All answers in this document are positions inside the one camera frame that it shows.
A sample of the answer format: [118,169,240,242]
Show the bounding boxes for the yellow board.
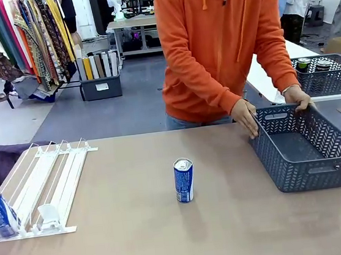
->
[82,56,95,81]

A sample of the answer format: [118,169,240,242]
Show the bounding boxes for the white side table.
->
[241,32,341,111]

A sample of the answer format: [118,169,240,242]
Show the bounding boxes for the blue-grey plastic basket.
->
[244,98,341,198]
[290,52,341,100]

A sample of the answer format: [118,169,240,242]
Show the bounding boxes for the white dispenser pusher paddle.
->
[37,202,61,231]

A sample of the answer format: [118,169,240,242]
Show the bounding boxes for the white board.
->
[100,51,113,78]
[88,54,100,81]

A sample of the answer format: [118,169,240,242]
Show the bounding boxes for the grey blue fabric pile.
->
[12,74,61,106]

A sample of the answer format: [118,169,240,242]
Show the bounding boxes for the brown board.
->
[93,53,106,79]

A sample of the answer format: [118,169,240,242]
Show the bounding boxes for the black garment on mannequin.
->
[58,0,84,53]

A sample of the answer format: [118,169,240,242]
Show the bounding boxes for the person left forearm orange sleeve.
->
[255,42,302,96]

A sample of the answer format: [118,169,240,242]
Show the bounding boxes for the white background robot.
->
[109,0,130,20]

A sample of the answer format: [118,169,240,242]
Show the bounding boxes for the person left hand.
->
[282,83,316,114]

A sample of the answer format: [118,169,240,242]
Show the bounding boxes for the grey storage bin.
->
[78,73,124,103]

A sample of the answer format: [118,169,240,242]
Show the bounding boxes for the person right hand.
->
[228,96,261,142]

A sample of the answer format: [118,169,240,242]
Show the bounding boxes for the white wire can dispenser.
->
[0,135,108,243]

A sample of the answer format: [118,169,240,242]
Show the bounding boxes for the black green drink can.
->
[294,57,313,75]

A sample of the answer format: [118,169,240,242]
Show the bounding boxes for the person in orange hoodie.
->
[151,0,305,131]

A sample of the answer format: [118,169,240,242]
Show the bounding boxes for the grey metal workbench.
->
[105,13,163,60]

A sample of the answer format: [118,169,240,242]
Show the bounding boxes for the multicolour patterned garment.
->
[10,0,70,90]

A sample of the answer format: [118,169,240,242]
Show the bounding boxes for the green hanging garment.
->
[0,0,19,71]

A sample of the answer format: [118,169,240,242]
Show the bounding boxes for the black plastic stool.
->
[303,4,328,28]

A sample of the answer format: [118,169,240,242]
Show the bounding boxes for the yellow hanging garment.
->
[45,0,77,65]

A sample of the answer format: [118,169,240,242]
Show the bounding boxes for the dark patterned trousers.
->
[280,12,308,46]

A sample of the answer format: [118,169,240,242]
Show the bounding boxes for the person right forearm orange sleeve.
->
[176,64,247,125]

